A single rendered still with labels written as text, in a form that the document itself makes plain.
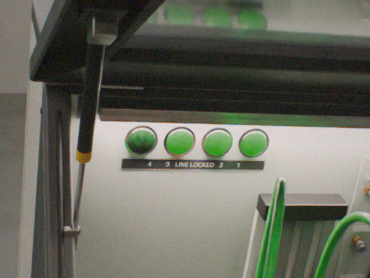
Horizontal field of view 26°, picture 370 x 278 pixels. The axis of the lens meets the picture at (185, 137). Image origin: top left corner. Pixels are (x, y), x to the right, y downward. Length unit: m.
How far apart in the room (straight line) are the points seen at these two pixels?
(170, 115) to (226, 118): 0.09
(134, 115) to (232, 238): 0.30
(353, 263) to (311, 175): 0.21
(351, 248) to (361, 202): 0.09
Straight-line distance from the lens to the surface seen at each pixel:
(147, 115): 1.15
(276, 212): 0.97
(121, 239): 1.28
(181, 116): 1.16
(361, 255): 1.43
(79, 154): 0.94
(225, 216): 1.30
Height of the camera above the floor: 1.87
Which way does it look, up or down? 24 degrees down
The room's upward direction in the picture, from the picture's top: 8 degrees clockwise
